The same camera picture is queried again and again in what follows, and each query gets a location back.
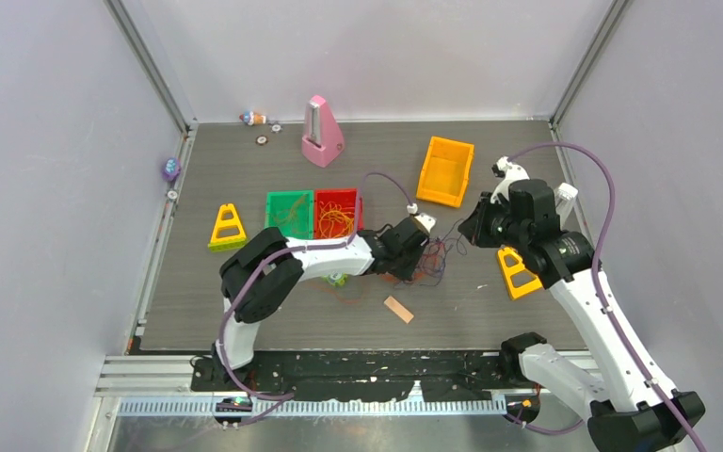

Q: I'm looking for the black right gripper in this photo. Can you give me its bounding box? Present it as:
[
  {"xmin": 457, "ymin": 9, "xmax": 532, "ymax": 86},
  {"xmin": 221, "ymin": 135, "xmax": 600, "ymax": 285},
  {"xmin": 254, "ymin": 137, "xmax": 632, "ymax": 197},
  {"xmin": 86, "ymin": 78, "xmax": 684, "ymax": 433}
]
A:
[{"xmin": 459, "ymin": 191, "xmax": 529, "ymax": 250}]

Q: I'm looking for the purple cable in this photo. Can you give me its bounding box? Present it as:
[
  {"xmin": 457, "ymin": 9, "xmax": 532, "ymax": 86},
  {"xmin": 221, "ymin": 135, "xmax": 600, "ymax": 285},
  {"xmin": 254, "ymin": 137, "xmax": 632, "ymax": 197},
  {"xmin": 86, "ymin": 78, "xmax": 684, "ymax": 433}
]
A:
[{"xmin": 398, "ymin": 218, "xmax": 470, "ymax": 289}]

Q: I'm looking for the brown orange cable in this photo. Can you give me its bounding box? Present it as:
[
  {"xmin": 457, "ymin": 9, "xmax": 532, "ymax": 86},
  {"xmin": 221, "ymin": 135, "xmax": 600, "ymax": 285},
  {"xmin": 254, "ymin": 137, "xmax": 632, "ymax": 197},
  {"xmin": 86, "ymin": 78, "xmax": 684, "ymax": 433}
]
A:
[{"xmin": 268, "ymin": 194, "xmax": 312, "ymax": 237}]

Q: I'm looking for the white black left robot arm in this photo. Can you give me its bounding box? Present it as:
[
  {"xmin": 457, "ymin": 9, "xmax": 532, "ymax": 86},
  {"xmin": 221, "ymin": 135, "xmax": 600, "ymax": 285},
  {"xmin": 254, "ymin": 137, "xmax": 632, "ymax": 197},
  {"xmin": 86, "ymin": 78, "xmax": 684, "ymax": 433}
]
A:
[{"xmin": 214, "ymin": 213, "xmax": 437, "ymax": 390}]

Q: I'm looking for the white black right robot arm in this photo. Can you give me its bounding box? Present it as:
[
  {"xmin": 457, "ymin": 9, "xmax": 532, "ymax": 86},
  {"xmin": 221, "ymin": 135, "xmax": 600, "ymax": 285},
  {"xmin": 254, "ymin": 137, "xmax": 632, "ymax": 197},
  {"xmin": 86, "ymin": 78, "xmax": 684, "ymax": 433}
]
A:
[{"xmin": 458, "ymin": 179, "xmax": 705, "ymax": 451}]

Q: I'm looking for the yellow triangle stand right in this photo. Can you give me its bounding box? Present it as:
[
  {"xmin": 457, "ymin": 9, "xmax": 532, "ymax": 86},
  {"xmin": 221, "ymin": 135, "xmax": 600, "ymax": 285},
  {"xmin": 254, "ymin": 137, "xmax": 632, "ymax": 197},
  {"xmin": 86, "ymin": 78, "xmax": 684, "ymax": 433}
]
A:
[{"xmin": 496, "ymin": 247, "xmax": 543, "ymax": 300}]

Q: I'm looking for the yellow triangle stand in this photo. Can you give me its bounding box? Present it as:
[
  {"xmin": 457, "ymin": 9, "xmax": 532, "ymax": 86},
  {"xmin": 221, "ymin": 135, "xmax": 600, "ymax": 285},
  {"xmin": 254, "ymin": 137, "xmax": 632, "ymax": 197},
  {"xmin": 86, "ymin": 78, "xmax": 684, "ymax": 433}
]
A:
[
  {"xmin": 207, "ymin": 203, "xmax": 248, "ymax": 252},
  {"xmin": 496, "ymin": 247, "xmax": 543, "ymax": 300}
]

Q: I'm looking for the green owl toy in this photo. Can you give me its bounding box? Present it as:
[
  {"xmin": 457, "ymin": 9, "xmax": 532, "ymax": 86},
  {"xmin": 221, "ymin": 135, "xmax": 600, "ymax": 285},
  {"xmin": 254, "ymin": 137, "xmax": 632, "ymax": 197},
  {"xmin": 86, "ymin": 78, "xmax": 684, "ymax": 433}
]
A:
[{"xmin": 325, "ymin": 273, "xmax": 347, "ymax": 287}]

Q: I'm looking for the wooden block near front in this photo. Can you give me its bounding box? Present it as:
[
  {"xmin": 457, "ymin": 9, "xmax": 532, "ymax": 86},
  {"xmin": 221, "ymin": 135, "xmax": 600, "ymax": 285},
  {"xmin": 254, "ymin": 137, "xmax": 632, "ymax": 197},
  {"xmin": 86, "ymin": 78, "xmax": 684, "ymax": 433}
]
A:
[{"xmin": 383, "ymin": 296, "xmax": 414, "ymax": 324}]

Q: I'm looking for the orange plastic bin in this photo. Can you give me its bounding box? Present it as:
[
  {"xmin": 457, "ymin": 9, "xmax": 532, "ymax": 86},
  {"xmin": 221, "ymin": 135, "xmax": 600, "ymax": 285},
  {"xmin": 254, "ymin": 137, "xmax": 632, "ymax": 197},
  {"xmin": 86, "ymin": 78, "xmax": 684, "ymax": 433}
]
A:
[{"xmin": 416, "ymin": 136, "xmax": 474, "ymax": 208}]

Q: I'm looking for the red plastic bin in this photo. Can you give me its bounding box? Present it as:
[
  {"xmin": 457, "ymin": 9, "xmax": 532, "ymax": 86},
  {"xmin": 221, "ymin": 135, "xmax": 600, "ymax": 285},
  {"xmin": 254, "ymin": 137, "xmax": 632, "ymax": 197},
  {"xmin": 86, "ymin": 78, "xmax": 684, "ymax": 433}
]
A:
[{"xmin": 313, "ymin": 188, "xmax": 357, "ymax": 239}]

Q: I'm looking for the white metronome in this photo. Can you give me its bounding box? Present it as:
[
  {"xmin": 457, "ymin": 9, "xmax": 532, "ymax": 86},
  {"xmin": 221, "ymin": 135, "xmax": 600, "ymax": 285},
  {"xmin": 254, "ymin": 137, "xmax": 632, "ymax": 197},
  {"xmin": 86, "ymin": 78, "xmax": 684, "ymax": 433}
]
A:
[{"xmin": 554, "ymin": 183, "xmax": 579, "ymax": 226}]

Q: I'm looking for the green plastic bin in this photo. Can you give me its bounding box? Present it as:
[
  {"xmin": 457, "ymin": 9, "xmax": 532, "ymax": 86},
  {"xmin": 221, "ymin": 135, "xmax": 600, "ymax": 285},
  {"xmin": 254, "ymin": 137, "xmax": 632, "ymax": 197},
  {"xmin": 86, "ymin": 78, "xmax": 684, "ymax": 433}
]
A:
[{"xmin": 265, "ymin": 190, "xmax": 314, "ymax": 239}]

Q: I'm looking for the pink metronome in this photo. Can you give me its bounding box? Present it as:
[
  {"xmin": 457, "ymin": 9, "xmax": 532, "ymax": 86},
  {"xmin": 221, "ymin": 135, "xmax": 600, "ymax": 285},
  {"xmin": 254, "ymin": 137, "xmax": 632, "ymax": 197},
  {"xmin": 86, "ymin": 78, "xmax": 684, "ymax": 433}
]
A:
[{"xmin": 301, "ymin": 95, "xmax": 345, "ymax": 168}]

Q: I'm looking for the yellow triangle stand left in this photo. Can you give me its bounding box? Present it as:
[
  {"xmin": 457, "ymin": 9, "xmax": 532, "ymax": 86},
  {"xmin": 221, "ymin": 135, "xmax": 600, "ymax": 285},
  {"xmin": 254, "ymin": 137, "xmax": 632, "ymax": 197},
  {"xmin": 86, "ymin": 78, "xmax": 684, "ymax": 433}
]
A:
[{"xmin": 207, "ymin": 203, "xmax": 248, "ymax": 252}]

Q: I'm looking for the small clown figurine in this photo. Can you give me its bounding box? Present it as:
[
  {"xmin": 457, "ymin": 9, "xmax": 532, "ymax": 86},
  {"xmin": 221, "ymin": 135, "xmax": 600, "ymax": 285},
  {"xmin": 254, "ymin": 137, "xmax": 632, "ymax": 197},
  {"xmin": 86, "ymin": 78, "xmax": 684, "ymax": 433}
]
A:
[{"xmin": 238, "ymin": 110, "xmax": 267, "ymax": 126}]

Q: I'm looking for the purple round toy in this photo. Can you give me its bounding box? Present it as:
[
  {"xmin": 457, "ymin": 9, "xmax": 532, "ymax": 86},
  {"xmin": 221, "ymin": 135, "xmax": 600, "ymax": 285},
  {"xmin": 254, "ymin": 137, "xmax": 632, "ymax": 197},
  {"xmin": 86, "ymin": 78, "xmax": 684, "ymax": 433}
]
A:
[{"xmin": 162, "ymin": 157, "xmax": 182, "ymax": 183}]

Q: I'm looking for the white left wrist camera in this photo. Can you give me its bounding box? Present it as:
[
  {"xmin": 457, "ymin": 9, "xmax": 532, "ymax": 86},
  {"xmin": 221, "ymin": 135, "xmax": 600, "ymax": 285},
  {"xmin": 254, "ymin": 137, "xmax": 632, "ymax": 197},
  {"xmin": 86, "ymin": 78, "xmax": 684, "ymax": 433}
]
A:
[{"xmin": 407, "ymin": 202, "xmax": 437, "ymax": 234}]

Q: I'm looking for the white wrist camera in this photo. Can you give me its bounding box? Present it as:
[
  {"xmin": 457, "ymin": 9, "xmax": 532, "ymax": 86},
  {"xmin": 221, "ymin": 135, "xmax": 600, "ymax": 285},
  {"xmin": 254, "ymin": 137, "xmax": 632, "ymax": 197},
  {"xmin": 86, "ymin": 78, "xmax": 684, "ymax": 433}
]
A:
[
  {"xmin": 490, "ymin": 156, "xmax": 530, "ymax": 204},
  {"xmin": 407, "ymin": 202, "xmax": 437, "ymax": 234}
]

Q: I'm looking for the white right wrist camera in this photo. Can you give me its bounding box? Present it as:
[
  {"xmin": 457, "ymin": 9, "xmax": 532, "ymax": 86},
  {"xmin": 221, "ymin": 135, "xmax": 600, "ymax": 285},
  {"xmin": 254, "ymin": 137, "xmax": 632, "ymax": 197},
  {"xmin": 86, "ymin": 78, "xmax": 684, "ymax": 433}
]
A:
[{"xmin": 490, "ymin": 156, "xmax": 530, "ymax": 204}]

